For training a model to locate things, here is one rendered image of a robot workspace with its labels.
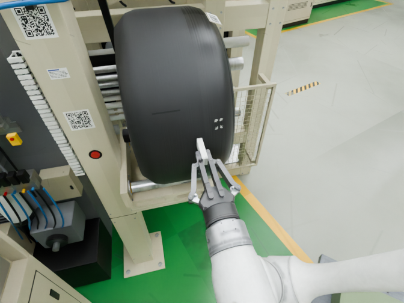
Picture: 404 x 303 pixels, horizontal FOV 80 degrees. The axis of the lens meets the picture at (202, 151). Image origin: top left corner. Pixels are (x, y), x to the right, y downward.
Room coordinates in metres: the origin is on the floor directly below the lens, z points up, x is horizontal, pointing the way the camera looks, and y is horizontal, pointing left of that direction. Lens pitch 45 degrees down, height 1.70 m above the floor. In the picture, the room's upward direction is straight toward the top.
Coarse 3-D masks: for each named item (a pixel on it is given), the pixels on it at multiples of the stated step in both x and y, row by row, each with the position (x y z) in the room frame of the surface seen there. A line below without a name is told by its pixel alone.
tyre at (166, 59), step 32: (128, 32) 0.66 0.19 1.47; (160, 32) 0.66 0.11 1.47; (192, 32) 0.67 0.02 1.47; (128, 64) 0.58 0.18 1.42; (160, 64) 0.58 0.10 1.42; (192, 64) 0.59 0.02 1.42; (224, 64) 0.63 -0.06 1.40; (128, 96) 0.53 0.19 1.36; (160, 96) 0.52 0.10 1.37; (192, 96) 0.54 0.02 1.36; (224, 96) 0.56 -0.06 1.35; (128, 128) 0.51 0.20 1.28; (160, 128) 0.48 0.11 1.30; (192, 128) 0.50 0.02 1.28; (224, 128) 0.52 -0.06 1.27; (160, 160) 0.46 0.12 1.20; (192, 160) 0.48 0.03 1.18; (224, 160) 0.52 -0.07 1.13
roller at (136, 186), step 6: (144, 180) 0.60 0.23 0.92; (150, 180) 0.60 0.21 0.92; (186, 180) 0.62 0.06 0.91; (132, 186) 0.57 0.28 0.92; (138, 186) 0.58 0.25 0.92; (144, 186) 0.58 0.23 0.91; (150, 186) 0.58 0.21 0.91; (156, 186) 0.59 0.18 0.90; (162, 186) 0.59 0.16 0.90; (132, 192) 0.57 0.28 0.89
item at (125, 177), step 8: (120, 128) 0.90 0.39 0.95; (120, 136) 0.84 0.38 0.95; (120, 144) 0.79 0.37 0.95; (128, 144) 0.83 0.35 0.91; (128, 152) 0.78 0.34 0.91; (128, 160) 0.72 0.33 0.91; (128, 168) 0.67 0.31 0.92; (120, 176) 0.60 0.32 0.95; (128, 176) 0.62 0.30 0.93; (120, 184) 0.56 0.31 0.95; (128, 184) 0.58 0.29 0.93; (120, 192) 0.53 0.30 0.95; (128, 192) 0.54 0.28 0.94; (128, 200) 0.52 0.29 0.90
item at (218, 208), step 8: (216, 192) 0.32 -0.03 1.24; (224, 192) 0.32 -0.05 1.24; (200, 200) 0.30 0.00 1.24; (208, 200) 0.30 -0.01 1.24; (216, 200) 0.30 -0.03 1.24; (224, 200) 0.30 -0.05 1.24; (232, 200) 0.30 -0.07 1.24; (200, 208) 0.29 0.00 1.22; (208, 208) 0.28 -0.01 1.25; (216, 208) 0.27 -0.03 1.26; (224, 208) 0.27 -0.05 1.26; (232, 208) 0.27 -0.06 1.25; (208, 216) 0.26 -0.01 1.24; (216, 216) 0.25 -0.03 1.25; (224, 216) 0.25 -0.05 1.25; (232, 216) 0.26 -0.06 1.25; (208, 224) 0.25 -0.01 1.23
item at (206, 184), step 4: (200, 160) 0.41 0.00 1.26; (200, 164) 0.40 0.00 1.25; (200, 168) 0.39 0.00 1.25; (204, 168) 0.39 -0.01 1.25; (200, 172) 0.38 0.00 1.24; (204, 172) 0.38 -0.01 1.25; (204, 176) 0.36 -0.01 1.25; (204, 180) 0.35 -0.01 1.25; (208, 180) 0.35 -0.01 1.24; (204, 184) 0.34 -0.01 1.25; (208, 184) 0.34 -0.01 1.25; (204, 188) 0.34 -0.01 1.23; (208, 188) 0.33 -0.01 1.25; (208, 192) 0.32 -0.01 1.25; (212, 192) 0.32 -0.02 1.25; (208, 196) 0.31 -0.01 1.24; (212, 196) 0.31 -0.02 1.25
